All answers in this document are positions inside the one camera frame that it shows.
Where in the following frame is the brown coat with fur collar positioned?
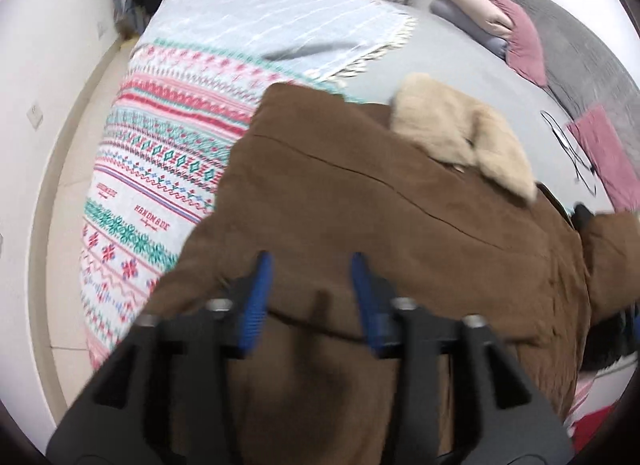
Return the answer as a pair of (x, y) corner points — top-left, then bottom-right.
(146, 84), (639, 464)

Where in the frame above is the folded black puffer jacket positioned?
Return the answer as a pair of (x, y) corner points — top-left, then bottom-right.
(572, 204), (639, 372)

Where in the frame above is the patterned knit bedspread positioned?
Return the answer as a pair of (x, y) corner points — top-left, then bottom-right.
(79, 40), (326, 369)

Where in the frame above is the pink pillow near headboard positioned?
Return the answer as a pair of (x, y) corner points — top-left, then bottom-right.
(567, 104), (639, 211)

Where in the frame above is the grey padded headboard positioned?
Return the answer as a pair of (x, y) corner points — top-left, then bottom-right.
(499, 0), (640, 122)

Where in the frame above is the pink pillow upright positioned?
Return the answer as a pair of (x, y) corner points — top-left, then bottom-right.
(489, 0), (547, 88)

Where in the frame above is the light blue fringed blanket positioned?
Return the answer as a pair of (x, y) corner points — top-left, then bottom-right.
(139, 0), (416, 82)

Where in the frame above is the grey folded pillow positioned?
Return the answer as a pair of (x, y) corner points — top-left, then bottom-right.
(428, 0), (508, 60)

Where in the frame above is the beige folded pillow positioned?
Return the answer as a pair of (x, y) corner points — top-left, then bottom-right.
(451, 0), (513, 39)

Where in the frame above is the white wall socket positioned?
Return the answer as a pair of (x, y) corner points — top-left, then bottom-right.
(26, 102), (43, 130)

